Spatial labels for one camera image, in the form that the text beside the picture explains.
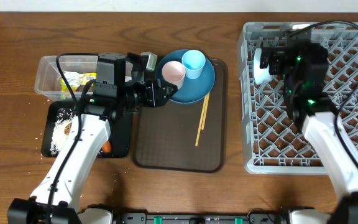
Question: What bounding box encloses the pink cup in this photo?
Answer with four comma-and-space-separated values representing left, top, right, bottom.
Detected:
162, 61, 186, 89

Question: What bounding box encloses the light blue bowl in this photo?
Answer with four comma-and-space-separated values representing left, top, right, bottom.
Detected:
253, 48, 275, 85

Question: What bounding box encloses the dark blue plate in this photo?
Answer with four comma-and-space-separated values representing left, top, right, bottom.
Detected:
155, 49, 216, 104

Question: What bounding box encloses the light blue cup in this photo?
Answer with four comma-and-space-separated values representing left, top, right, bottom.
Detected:
181, 50, 206, 80

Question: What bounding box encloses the yellow green snack wrapper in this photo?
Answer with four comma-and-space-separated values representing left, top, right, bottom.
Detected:
60, 71, 96, 100

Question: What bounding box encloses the wooden chopstick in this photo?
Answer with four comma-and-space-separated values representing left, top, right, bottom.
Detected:
201, 93, 210, 130
195, 94, 208, 147

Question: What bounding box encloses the orange carrot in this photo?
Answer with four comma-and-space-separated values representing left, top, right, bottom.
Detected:
102, 141, 112, 153

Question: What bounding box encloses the pile of white rice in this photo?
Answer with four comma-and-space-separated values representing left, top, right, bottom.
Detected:
50, 108, 75, 157

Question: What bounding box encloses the brown mushroom piece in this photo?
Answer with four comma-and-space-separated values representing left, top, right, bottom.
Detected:
64, 123, 71, 136

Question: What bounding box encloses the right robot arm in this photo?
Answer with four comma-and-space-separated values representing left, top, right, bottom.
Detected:
253, 43, 358, 223

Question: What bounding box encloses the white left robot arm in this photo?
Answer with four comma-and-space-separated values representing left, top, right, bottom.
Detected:
7, 52, 177, 223

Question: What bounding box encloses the grey dishwasher rack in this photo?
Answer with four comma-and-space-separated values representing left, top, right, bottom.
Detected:
237, 22, 358, 175

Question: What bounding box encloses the brown serving tray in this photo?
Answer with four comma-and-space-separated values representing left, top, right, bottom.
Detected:
132, 58, 228, 173

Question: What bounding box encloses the black plastic tray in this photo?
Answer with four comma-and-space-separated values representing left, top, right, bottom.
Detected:
41, 100, 132, 158

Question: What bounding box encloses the clear plastic bin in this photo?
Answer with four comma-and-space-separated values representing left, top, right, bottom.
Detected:
34, 55, 141, 103

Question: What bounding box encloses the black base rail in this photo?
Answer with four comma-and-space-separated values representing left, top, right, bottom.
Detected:
79, 205, 291, 224

